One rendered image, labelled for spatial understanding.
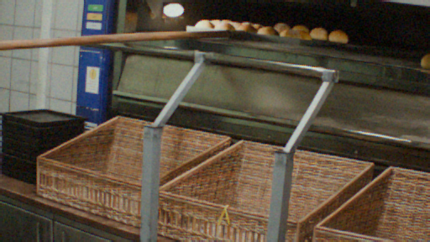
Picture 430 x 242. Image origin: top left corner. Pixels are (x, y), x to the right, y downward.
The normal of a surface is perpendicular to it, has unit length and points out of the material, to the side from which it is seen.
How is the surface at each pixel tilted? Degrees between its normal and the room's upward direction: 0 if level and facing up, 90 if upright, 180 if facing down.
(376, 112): 70
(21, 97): 90
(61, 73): 90
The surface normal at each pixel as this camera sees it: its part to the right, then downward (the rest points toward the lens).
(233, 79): -0.55, -0.28
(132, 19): 0.79, 0.14
